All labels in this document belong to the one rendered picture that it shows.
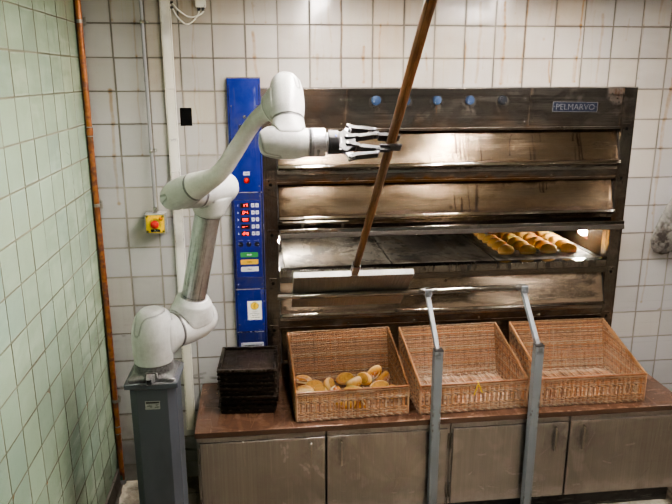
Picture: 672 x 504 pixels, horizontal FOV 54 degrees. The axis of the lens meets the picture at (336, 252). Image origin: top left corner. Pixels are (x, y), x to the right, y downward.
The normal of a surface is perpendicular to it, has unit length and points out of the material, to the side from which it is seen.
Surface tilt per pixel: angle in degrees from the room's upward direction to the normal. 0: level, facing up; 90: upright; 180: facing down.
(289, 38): 90
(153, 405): 90
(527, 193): 70
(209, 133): 90
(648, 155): 90
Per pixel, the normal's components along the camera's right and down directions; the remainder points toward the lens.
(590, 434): 0.11, 0.25
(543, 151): 0.11, -0.09
